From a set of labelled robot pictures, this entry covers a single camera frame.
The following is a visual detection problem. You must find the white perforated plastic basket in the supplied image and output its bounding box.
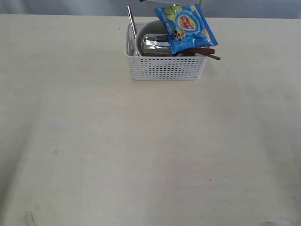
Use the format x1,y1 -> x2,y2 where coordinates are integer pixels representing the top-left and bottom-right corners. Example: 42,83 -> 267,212
125,24 -> 208,81

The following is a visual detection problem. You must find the white ceramic bowl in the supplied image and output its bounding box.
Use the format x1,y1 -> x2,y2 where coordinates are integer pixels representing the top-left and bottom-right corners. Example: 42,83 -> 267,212
135,20 -> 167,57

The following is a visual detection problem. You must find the blue Lay's chips bag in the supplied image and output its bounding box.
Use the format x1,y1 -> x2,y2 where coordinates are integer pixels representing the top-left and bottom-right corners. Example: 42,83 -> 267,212
154,4 -> 218,54

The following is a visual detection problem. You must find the silver metal knife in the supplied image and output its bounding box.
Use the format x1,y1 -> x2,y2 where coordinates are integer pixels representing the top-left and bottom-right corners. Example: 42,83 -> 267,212
127,5 -> 138,57

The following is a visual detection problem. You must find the shiny stainless steel cup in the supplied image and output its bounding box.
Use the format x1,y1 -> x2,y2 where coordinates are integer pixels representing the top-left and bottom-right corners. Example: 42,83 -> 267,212
141,33 -> 173,57

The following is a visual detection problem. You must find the dark red wooden spoon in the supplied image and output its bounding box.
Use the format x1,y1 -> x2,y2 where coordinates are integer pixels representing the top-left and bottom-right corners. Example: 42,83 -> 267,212
174,48 -> 215,57

